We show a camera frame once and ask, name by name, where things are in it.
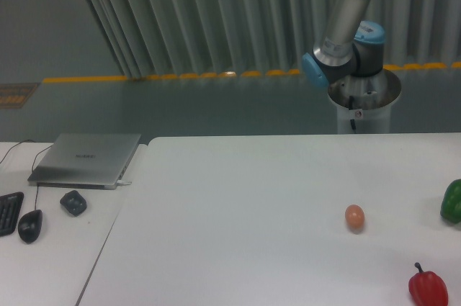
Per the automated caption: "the green bell pepper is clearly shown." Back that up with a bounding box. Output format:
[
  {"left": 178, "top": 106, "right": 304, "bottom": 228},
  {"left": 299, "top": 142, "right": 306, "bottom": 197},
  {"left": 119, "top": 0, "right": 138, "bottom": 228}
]
[{"left": 440, "top": 179, "right": 461, "bottom": 224}]

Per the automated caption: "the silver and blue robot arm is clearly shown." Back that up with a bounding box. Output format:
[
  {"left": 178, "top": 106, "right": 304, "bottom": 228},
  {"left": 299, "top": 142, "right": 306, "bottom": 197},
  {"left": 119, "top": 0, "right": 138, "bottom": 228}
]
[{"left": 302, "top": 0, "right": 385, "bottom": 87}]

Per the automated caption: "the white usb dongle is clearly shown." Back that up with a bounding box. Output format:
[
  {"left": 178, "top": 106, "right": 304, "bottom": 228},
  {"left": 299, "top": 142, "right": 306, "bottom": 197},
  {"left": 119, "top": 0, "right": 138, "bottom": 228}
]
[{"left": 117, "top": 180, "right": 132, "bottom": 186}]

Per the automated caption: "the grey pleated curtain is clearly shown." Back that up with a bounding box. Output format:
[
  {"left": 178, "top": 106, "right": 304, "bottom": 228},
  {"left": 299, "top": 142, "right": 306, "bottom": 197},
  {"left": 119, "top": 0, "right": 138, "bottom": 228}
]
[{"left": 87, "top": 0, "right": 460, "bottom": 78}]

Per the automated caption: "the brown egg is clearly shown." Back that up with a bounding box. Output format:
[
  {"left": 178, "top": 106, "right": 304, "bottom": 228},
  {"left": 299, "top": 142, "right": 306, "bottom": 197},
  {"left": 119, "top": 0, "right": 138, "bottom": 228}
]
[{"left": 344, "top": 204, "right": 365, "bottom": 233}]

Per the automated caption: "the silver closed laptop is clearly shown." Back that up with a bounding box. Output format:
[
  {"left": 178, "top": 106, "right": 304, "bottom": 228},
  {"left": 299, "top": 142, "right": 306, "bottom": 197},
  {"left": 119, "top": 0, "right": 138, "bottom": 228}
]
[{"left": 28, "top": 133, "right": 141, "bottom": 189}]

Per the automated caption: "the small black controller device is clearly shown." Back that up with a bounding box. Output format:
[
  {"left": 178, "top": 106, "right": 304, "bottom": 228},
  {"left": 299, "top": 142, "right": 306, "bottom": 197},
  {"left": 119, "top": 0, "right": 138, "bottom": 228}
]
[{"left": 60, "top": 190, "right": 87, "bottom": 217}]

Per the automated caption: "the black computer mouse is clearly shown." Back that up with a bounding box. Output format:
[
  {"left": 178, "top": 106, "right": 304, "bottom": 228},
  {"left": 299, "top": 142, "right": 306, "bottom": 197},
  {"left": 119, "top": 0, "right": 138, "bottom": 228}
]
[{"left": 17, "top": 210, "right": 42, "bottom": 244}]

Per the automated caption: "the black keyboard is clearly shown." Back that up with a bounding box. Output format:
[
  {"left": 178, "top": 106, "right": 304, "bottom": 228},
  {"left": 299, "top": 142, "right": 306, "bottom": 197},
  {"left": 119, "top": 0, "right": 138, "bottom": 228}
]
[{"left": 0, "top": 192, "right": 24, "bottom": 237}]

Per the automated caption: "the red bell pepper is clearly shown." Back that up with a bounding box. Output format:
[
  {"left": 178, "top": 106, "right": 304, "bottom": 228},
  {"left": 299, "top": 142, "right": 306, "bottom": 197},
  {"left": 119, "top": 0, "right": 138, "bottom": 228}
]
[{"left": 408, "top": 262, "right": 449, "bottom": 306}]

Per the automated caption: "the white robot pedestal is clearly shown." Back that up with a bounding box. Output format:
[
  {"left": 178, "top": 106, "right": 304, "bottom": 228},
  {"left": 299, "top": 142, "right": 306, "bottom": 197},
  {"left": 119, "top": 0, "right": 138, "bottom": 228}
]
[{"left": 328, "top": 69, "right": 402, "bottom": 134}]

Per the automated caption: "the black mouse cable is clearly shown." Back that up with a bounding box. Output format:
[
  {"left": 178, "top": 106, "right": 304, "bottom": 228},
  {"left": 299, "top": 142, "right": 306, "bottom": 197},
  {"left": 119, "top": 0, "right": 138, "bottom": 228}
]
[{"left": 30, "top": 143, "right": 53, "bottom": 211}]

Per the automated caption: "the black thin cable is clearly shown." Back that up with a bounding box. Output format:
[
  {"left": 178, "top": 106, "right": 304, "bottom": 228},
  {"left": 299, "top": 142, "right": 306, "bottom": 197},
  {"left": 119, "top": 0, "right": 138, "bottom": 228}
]
[{"left": 0, "top": 139, "right": 37, "bottom": 165}]

